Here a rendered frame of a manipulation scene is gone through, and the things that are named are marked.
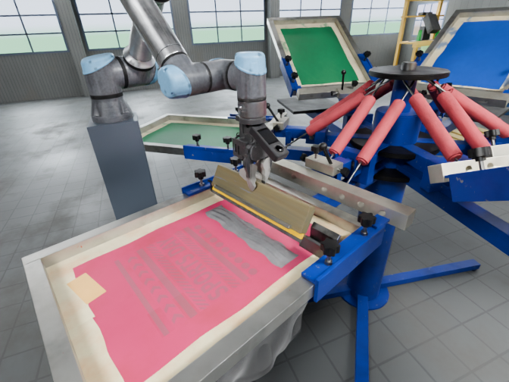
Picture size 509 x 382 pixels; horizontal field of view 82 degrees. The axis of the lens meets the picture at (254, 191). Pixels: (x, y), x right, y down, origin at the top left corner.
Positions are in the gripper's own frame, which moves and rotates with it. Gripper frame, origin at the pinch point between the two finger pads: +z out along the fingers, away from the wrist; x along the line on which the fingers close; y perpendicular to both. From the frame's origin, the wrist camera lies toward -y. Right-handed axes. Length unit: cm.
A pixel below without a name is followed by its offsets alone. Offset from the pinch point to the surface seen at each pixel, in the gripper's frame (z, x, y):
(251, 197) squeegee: 3.0, 3.1, 0.4
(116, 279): 13.9, 42.3, 8.0
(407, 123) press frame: -3, -79, -7
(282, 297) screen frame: 10.4, 17.9, -26.8
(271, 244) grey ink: 13.3, 5.0, -10.0
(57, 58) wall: 13, -115, 911
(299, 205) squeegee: -0.6, 0.6, -15.8
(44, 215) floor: 109, 51, 253
